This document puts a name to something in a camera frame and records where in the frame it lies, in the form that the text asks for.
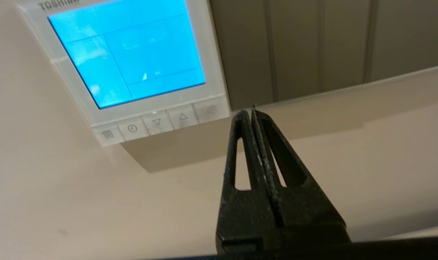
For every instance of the gray single-rocker wall switch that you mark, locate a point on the gray single-rocker wall switch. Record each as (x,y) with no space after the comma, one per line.
(410,36)

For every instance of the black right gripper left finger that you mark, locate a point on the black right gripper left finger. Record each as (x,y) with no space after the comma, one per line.
(240,216)

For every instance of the gray three-rocker wall switch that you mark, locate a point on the gray three-rocker wall switch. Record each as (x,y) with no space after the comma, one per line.
(295,47)

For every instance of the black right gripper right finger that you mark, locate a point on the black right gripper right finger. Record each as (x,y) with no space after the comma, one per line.
(305,213)

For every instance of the white wall thermostat controller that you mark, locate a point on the white wall thermostat controller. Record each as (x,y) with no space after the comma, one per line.
(132,54)

